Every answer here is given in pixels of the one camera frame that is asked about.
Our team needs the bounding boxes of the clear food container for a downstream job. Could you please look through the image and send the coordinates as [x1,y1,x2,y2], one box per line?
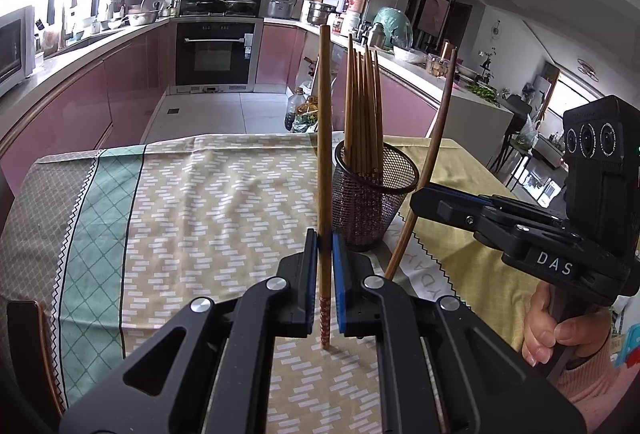
[427,54,451,78]

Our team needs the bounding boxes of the dark sauce bottle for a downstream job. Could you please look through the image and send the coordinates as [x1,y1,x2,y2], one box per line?
[285,88,307,131]

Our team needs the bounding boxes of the wooden chair back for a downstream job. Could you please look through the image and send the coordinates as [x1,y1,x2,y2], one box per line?
[6,299,66,417]

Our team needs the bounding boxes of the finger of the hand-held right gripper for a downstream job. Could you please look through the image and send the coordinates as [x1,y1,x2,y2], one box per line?
[426,185,497,207]
[409,187,483,235]

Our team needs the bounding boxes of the green vegetables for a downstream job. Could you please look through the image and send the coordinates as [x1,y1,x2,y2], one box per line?
[467,83,501,108]

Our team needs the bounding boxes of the green plastic bag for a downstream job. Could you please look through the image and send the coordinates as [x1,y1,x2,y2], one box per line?
[515,114,538,150]

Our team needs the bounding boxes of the pink base cabinet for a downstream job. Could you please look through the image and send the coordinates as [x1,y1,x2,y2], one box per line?
[255,22,438,140]
[0,22,176,175]

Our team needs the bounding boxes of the steel stock pot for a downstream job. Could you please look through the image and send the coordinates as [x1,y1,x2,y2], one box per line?
[305,0,337,26]

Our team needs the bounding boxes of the mint green appliance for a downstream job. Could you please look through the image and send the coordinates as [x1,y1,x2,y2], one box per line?
[372,7,413,50]

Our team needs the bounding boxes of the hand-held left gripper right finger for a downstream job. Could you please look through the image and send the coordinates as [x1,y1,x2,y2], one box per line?
[332,228,587,434]

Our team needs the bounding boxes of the red-tipped wooden chopstick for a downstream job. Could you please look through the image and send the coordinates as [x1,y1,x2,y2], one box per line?
[316,25,333,349]

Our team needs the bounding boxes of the person's right forearm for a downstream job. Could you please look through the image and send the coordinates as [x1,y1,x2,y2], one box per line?
[555,341,637,434]

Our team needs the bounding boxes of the dark brown wooden chopstick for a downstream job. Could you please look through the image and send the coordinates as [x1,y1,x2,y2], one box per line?
[384,47,458,282]

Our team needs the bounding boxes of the black built-in oven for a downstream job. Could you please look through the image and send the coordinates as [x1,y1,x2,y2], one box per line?
[175,17,264,88]

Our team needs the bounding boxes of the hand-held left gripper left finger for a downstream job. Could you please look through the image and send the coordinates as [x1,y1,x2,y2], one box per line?
[59,228,319,434]

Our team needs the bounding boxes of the black mesh utensil holder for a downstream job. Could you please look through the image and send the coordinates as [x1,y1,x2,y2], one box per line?
[331,139,420,252]

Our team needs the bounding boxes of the living room window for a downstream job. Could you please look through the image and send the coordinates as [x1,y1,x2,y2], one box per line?
[550,77,586,115]

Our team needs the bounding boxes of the white microwave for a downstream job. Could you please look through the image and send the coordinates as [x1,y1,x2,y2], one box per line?
[0,5,37,98]

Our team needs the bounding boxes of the bundle of wooden chopsticks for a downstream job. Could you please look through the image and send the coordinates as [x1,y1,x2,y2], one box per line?
[344,33,385,175]

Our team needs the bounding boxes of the pink wall picture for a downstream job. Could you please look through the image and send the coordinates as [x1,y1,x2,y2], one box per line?
[419,0,451,32]

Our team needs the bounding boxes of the person's right hand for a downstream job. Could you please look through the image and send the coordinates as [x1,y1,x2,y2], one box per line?
[522,283,614,368]

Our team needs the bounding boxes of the patterned beige green tablecloth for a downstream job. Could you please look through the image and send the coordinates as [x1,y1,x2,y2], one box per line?
[0,133,546,434]

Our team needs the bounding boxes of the plastic bag of greens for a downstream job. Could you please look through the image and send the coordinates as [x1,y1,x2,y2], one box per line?
[292,111,319,135]

